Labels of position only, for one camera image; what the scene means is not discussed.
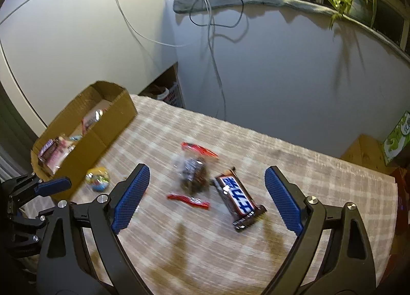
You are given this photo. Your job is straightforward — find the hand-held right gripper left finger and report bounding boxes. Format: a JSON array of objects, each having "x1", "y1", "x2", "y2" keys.
[{"x1": 36, "y1": 163, "x2": 151, "y2": 295}]

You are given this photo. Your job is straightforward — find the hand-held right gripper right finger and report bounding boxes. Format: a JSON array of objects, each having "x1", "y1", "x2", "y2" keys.
[{"x1": 263, "y1": 166, "x2": 376, "y2": 295}]

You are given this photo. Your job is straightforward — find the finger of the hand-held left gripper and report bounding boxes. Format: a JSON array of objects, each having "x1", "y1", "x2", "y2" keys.
[
  {"x1": 8, "y1": 174, "x2": 72, "y2": 199},
  {"x1": 11, "y1": 208, "x2": 56, "y2": 229}
]

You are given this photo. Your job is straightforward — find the clear bag of cake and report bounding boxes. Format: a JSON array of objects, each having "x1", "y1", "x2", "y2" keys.
[{"x1": 45, "y1": 137, "x2": 78, "y2": 174}]

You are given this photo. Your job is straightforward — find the dark chocolate bar blue label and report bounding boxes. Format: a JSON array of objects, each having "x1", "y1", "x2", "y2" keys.
[
  {"x1": 38, "y1": 139, "x2": 60, "y2": 159},
  {"x1": 211, "y1": 168, "x2": 268, "y2": 233}
]

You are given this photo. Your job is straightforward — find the yellow round candy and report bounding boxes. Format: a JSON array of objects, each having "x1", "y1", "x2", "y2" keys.
[{"x1": 85, "y1": 168, "x2": 111, "y2": 192}]

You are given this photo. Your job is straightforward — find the clear snack packet red ends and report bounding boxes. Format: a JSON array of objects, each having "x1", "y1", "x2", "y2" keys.
[
  {"x1": 81, "y1": 108, "x2": 108, "y2": 134},
  {"x1": 167, "y1": 142, "x2": 219, "y2": 211}
]

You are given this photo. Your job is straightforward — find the cardboard box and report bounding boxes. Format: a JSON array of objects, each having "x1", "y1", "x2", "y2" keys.
[{"x1": 31, "y1": 81, "x2": 138, "y2": 201}]

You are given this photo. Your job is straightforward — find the plaid blanket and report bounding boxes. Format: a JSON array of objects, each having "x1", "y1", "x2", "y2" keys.
[{"x1": 24, "y1": 94, "x2": 399, "y2": 295}]

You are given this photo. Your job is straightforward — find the brown cardboard carton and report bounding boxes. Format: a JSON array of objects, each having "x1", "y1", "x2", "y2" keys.
[{"x1": 340, "y1": 134, "x2": 396, "y2": 175}]

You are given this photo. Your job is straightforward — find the plastic laundry basket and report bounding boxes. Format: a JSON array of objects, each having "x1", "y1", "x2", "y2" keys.
[{"x1": 160, "y1": 82, "x2": 185, "y2": 109}]

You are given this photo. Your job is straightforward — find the green printed box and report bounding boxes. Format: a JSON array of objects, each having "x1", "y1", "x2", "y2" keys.
[{"x1": 383, "y1": 111, "x2": 410, "y2": 166}]

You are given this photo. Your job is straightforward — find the white cabinet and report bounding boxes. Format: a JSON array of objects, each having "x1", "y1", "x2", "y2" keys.
[{"x1": 0, "y1": 0, "x2": 179, "y2": 129}]

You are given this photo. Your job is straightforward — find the hanging white cable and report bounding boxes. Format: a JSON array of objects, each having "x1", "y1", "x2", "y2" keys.
[{"x1": 198, "y1": 0, "x2": 227, "y2": 121}]

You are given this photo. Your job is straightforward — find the long white cable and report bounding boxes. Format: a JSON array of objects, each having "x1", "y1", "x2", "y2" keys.
[{"x1": 101, "y1": 0, "x2": 193, "y2": 47}]

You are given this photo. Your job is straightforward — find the black cable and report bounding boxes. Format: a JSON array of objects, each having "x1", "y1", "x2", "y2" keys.
[{"x1": 188, "y1": 0, "x2": 249, "y2": 28}]

